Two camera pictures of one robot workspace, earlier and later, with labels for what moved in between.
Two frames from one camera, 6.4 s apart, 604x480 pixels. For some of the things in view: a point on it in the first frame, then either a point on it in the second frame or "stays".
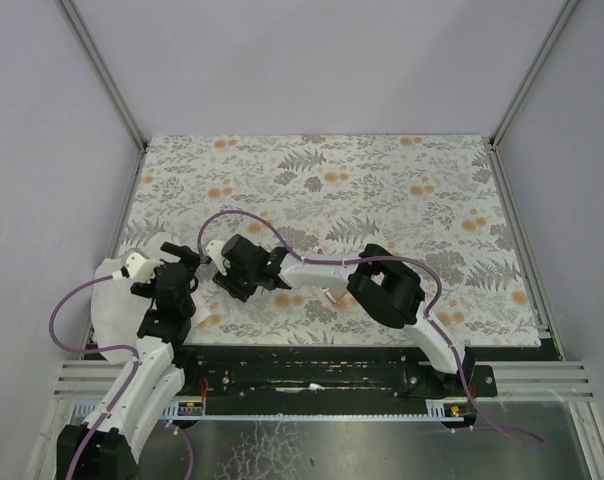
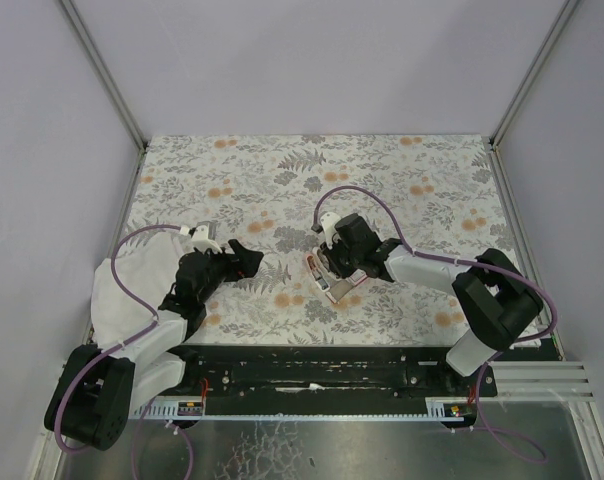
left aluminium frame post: x=103 y=70 stays
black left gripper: x=180 y=253 -> x=230 y=262
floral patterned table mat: x=435 y=202 stays
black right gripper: x=227 y=281 -> x=333 y=261
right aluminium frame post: x=560 y=23 stays
